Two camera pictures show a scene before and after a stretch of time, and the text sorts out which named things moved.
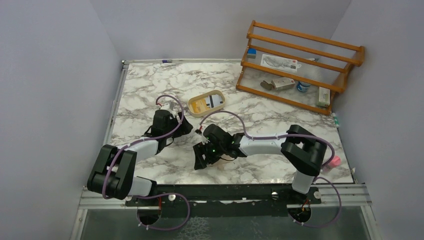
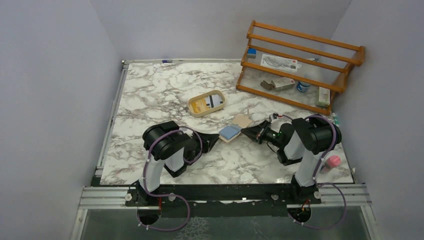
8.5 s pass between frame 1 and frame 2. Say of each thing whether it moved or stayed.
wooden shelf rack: stayed
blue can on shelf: stayed
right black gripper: moved
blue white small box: stayed
